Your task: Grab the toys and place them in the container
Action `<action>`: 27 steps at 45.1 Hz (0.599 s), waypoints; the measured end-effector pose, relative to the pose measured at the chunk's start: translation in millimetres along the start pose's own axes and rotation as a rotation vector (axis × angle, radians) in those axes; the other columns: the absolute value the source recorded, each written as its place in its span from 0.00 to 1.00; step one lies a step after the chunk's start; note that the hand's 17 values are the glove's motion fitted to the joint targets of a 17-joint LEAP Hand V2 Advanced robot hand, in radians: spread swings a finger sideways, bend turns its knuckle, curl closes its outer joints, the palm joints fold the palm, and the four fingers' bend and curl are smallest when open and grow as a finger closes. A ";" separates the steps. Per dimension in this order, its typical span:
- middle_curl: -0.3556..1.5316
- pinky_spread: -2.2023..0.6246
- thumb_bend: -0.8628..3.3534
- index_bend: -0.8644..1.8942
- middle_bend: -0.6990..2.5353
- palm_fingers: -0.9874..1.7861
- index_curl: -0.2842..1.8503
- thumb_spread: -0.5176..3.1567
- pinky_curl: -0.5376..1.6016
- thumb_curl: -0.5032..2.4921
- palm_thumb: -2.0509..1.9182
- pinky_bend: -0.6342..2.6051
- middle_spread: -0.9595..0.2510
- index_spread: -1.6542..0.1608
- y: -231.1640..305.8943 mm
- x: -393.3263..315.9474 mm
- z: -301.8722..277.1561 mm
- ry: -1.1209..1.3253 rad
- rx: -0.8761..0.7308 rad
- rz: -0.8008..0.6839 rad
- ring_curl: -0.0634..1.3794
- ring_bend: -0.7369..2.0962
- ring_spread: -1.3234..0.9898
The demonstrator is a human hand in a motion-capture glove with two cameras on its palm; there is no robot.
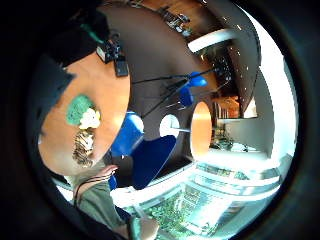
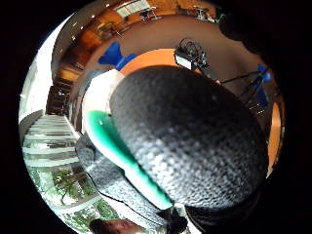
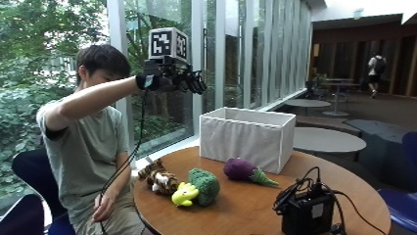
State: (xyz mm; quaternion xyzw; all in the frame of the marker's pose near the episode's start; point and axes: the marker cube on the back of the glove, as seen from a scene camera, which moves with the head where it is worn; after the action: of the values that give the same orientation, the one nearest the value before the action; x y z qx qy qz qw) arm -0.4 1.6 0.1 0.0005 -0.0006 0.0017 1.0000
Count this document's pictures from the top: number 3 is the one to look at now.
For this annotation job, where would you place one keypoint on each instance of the white marker cube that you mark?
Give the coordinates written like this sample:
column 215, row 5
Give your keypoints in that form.
column 167, row 43

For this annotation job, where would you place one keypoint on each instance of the striped tiger plush toy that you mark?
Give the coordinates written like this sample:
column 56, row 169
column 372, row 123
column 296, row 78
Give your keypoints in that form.
column 160, row 178

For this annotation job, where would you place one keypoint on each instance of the dark blue chair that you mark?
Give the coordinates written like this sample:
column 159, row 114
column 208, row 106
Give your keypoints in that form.
column 19, row 217
column 35, row 173

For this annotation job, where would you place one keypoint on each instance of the yellow plush toy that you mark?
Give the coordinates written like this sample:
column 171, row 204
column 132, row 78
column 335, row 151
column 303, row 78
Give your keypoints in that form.
column 184, row 195

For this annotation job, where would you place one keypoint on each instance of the white fabric storage box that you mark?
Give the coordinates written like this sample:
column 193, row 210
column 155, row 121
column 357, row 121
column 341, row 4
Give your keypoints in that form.
column 243, row 140

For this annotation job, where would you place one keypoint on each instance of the the person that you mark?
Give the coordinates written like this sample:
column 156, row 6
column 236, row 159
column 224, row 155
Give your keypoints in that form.
column 83, row 147

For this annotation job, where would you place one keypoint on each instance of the green broccoli plush toy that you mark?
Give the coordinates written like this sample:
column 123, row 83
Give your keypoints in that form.
column 205, row 186

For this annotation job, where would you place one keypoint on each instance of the grey round table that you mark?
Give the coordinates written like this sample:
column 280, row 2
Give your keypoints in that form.
column 328, row 141
column 308, row 103

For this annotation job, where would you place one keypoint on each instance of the purple eggplant plush toy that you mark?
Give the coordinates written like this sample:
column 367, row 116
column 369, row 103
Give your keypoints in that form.
column 240, row 169

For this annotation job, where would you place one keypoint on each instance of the potted green plant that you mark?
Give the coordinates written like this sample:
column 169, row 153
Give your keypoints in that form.
column 320, row 80

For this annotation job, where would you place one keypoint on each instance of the tall round table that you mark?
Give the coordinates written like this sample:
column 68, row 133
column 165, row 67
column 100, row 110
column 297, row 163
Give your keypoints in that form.
column 337, row 98

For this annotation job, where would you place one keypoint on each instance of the grey upholstered bench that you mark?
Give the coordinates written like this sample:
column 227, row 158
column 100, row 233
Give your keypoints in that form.
column 383, row 143

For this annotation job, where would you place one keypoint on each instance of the black electronics box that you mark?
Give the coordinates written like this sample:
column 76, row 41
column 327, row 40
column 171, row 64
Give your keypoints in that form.
column 308, row 213

